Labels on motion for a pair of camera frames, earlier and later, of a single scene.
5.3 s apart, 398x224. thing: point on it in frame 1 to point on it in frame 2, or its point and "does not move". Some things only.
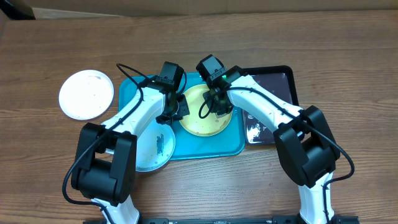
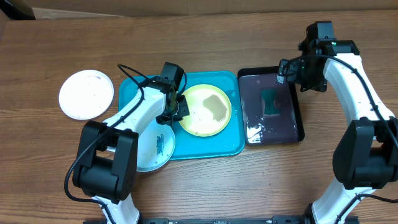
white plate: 86,94 does not move
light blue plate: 155,147 does not move
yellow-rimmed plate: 193,123 does not move
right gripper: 215,107 to 321,84
